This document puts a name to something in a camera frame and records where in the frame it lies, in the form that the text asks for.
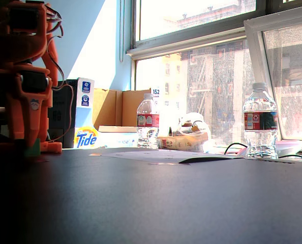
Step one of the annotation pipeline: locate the orange fixed gripper finger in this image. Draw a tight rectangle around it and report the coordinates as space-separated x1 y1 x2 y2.
25 97 44 149

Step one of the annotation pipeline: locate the orange moving gripper finger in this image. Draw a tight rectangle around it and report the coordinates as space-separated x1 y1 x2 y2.
6 105 27 143

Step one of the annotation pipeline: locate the orange gripper body black motor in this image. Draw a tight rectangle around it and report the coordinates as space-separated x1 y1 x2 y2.
5 67 54 114

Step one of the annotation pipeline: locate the green cube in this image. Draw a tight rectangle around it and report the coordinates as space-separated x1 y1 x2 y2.
23 138 42 157

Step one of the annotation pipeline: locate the white grid paper sheet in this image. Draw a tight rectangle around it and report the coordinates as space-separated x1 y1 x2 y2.
88 148 244 164

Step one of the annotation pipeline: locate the black box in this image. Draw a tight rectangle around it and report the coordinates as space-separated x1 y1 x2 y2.
47 79 78 149

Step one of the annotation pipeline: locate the Tide detergent box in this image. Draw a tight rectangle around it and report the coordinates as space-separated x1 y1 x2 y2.
74 77 100 149

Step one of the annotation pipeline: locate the brown cardboard box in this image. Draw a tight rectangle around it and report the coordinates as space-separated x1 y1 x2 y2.
92 87 152 127

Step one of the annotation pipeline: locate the flat white box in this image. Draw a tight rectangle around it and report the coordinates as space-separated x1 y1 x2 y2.
98 125 139 148

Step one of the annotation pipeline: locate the small clear water bottle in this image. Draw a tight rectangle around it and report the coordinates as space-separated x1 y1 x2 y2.
136 93 160 149

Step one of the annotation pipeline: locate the white 152 number sign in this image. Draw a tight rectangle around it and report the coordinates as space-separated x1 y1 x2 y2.
150 86 162 99

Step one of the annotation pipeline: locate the printed plastic snack bag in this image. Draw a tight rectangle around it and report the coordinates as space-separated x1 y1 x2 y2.
157 111 213 153

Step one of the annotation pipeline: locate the large clear water bottle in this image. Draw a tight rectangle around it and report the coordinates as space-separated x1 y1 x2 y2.
243 81 279 160

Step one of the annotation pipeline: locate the pink white container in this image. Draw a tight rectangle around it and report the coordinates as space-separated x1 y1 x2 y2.
275 139 302 157

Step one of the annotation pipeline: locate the thin reddish cable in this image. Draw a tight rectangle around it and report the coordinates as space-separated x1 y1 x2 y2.
48 83 75 143

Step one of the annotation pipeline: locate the gray servo cable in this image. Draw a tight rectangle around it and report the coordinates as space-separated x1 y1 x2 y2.
45 3 65 86

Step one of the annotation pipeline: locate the black cable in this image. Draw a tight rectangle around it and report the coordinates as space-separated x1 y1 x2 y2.
278 154 302 162
224 142 248 155

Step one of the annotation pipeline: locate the white leaning window frame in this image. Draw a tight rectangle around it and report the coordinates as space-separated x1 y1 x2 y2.
244 4 302 142

